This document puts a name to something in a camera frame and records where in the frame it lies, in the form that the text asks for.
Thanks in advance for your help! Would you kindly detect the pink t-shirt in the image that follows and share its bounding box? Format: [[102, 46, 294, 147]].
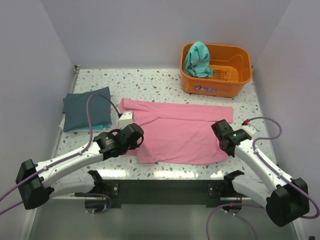
[[119, 98, 233, 165]]

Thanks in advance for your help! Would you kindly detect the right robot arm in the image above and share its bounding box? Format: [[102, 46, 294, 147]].
[[211, 119, 310, 227]]

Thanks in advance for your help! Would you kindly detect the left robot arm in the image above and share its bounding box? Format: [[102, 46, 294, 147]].
[[15, 123, 144, 210]]

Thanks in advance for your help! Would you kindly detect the folded light blue t-shirt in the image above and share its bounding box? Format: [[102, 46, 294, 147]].
[[92, 123, 112, 132]]

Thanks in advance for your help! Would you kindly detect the folded dark blue t-shirt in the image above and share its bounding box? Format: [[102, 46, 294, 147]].
[[62, 86, 112, 132]]

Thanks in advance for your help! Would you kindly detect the orange plastic basket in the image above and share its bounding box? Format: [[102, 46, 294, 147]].
[[180, 42, 252, 98]]

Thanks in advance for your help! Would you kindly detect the teal t-shirt in basket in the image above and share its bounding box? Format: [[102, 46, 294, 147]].
[[182, 41, 214, 78]]

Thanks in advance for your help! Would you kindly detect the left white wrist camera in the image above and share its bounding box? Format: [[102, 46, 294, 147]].
[[118, 111, 134, 129]]

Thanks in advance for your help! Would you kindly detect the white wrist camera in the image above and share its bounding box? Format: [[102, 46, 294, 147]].
[[241, 119, 257, 137], [118, 111, 134, 129]]

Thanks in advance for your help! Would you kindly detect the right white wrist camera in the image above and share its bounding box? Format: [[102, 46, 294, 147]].
[[241, 119, 257, 137]]

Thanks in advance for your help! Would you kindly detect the aluminium table frame rail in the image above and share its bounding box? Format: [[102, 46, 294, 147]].
[[19, 65, 80, 240]]

